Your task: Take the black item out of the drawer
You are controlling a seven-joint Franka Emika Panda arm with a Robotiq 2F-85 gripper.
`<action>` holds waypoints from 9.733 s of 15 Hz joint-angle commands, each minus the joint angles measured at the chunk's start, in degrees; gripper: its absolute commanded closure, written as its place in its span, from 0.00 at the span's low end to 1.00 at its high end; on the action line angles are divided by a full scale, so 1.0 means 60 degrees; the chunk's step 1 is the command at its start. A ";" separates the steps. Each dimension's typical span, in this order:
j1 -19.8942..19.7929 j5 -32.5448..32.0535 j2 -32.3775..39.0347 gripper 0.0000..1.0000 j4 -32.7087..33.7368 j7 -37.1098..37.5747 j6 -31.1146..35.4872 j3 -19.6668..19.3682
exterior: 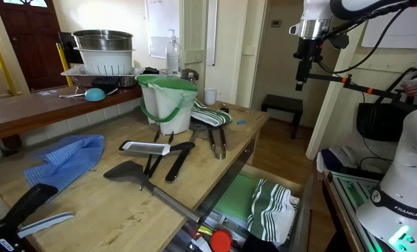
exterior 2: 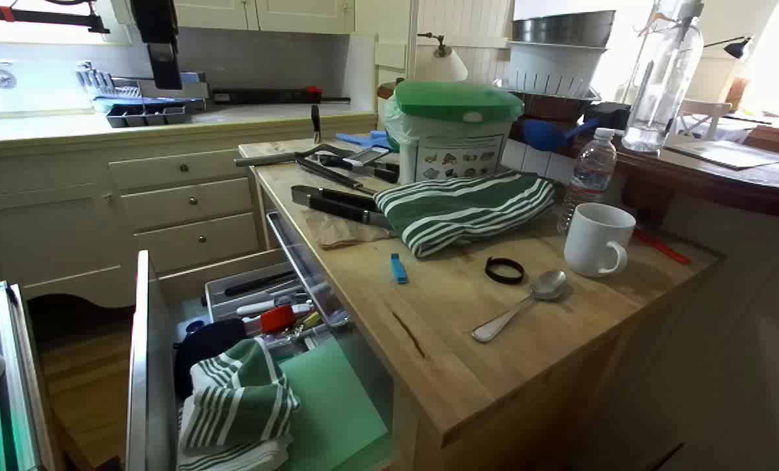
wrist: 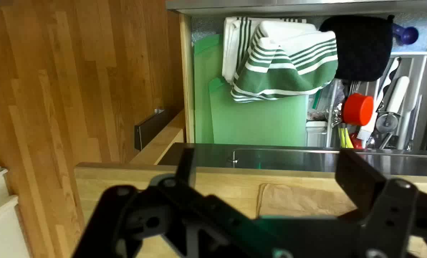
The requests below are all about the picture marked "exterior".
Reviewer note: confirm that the steel pot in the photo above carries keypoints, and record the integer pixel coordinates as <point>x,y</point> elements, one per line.
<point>103,40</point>

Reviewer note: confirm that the black stool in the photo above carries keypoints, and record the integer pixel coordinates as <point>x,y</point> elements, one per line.
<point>285,104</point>

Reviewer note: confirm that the green striped towel in drawer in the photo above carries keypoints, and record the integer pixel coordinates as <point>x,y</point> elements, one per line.
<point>272,212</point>

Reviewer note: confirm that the white dish rack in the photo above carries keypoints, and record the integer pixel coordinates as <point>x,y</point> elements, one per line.
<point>103,63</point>

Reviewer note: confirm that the blue cloth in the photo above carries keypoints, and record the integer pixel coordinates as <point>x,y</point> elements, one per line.
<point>66,161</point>

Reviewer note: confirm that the small blue lighter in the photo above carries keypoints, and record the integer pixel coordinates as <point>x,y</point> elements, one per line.
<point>241,122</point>

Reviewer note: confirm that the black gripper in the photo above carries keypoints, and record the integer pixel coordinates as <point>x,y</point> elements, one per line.
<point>307,54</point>

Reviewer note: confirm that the teal bowl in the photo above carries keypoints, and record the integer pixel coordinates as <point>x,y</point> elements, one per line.
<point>94,94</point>

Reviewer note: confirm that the green cutting mat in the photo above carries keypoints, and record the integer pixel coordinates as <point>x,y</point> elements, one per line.
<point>237,201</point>

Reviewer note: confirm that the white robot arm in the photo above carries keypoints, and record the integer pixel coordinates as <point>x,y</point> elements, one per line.
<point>391,212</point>

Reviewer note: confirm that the plastic water bottle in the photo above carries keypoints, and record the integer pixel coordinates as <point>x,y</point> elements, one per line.
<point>173,55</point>

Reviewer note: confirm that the white mug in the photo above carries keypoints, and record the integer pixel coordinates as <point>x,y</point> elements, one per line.
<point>210,97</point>

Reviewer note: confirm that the green striped towel on table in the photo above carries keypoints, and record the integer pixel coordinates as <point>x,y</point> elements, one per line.
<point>210,117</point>

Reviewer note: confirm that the black tongs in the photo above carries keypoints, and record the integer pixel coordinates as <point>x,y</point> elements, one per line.
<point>217,142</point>

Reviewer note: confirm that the grater with black handle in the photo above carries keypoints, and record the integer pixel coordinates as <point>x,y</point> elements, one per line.
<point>156,149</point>

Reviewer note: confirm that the black spatula steel handle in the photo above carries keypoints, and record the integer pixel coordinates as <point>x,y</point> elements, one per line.
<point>131,171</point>

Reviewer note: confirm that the red round utensil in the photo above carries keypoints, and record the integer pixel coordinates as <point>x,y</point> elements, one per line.
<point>220,241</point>

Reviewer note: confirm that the open wooden drawer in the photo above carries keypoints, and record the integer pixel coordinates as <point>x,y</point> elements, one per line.
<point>196,238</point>

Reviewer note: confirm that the white compost bin green lid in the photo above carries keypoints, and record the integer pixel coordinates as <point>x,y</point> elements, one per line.
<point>167,101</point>

